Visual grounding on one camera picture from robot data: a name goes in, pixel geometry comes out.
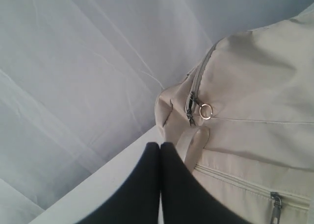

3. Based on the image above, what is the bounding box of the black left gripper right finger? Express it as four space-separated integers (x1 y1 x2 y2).
160 142 248 224

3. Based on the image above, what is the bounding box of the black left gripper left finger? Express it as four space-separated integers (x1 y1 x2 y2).
79 142 160 224

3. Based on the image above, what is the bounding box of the gold metal key ring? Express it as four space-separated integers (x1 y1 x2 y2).
199 104 213 119

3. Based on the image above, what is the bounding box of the cream fabric duffel bag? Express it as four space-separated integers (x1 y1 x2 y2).
155 9 314 224

